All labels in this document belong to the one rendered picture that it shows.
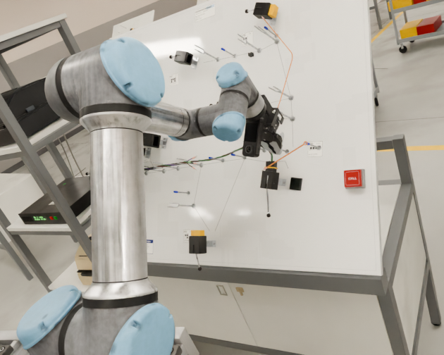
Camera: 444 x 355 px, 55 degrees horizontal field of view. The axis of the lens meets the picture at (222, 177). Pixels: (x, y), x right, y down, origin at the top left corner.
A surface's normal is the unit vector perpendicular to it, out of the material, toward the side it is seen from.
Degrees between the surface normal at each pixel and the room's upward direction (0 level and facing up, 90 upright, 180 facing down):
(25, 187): 90
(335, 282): 90
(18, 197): 90
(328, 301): 90
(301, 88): 53
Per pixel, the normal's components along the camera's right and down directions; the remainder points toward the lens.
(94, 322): -0.45, -0.08
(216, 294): -0.45, 0.54
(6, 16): 0.73, 0.02
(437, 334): -0.36, -0.84
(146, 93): 0.83, -0.25
